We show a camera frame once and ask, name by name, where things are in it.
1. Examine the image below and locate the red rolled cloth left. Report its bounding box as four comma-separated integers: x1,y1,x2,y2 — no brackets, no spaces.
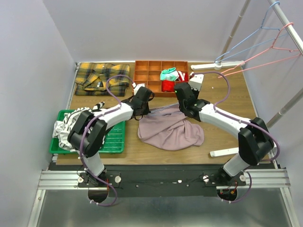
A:
161,80,175,92

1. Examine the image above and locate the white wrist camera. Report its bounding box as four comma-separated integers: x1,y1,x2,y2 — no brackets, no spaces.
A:
132,82,145,95
188,73,204,91

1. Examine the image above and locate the teal white sock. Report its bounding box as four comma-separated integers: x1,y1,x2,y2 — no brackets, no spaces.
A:
160,67,179,81

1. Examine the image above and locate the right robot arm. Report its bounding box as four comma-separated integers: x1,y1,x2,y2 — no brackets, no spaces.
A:
174,82,275,185

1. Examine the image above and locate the yellow plaid shirt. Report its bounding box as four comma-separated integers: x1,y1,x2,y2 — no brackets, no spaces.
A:
75,62,130,97

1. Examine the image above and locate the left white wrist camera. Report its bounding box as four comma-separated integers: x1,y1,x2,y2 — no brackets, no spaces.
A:
132,82,145,95

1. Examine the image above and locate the orange compartment tray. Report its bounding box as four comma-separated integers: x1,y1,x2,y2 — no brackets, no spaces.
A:
134,61,189,97

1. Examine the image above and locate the aluminium frame rail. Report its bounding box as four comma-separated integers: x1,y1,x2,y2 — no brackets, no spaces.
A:
29,164,299,227

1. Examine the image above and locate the blue wire hanger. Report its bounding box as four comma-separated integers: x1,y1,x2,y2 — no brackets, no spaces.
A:
214,1,281,64
148,103,180,117

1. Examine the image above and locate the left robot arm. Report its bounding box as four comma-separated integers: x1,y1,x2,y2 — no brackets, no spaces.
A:
67,87,154,187

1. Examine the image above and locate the black mounting base plate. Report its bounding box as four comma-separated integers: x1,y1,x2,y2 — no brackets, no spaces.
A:
78,164,247,200

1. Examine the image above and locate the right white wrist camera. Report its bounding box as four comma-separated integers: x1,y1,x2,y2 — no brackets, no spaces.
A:
188,73,204,91

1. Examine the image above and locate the green plastic tray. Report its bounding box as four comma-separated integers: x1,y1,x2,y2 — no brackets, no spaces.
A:
49,107,125,154

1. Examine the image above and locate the red white striped sock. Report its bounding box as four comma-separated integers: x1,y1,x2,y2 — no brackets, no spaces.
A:
178,71,188,82

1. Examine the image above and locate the pink wire hanger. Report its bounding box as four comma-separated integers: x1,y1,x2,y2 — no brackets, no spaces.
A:
217,22,303,79

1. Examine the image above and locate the metal clothes rack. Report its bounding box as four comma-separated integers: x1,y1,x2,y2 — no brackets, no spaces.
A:
190,0,303,158

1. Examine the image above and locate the black white striped garment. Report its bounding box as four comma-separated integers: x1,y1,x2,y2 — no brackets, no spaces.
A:
53,102,105,152

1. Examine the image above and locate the mauve tank top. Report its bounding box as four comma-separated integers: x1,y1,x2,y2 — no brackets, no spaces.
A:
138,111,205,151

